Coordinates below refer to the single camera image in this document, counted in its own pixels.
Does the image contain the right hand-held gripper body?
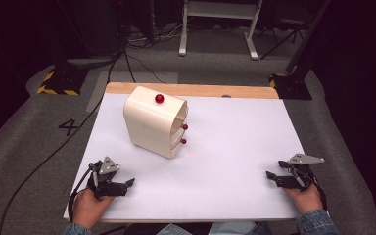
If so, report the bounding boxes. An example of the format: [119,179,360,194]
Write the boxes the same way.
[282,153,326,193]

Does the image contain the white metal table frame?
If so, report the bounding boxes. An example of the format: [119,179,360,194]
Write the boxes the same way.
[177,0,264,61]

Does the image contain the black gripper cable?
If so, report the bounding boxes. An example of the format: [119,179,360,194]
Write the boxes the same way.
[67,162,101,224]
[309,175,329,212]

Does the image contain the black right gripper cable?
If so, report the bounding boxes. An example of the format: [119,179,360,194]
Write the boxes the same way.
[309,175,329,212]

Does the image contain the thin black floor cable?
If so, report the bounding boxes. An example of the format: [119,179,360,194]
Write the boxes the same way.
[123,52,167,84]

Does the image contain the person's right hand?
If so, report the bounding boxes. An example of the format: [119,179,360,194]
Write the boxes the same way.
[280,183,324,215]

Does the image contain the cream drawer cabinet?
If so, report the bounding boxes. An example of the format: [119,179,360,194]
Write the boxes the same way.
[122,85,189,160]

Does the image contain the person's left hand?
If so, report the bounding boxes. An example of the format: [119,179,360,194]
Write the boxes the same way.
[72,188,116,230]

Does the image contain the long black floor cable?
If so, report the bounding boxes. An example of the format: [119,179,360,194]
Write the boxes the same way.
[0,48,126,235]

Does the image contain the black stand base striped tape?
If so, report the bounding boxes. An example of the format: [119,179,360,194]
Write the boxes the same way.
[268,71,313,101]
[35,65,87,97]

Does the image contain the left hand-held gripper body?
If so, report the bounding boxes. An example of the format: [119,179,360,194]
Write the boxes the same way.
[87,156,128,200]

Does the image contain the white table mat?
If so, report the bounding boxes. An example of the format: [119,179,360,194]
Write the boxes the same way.
[63,93,306,221]

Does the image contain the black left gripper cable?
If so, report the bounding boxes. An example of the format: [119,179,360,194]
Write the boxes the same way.
[67,162,101,224]

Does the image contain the cream drawer with red knob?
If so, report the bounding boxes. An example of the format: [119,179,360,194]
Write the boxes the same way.
[170,122,189,139]
[169,136,188,153]

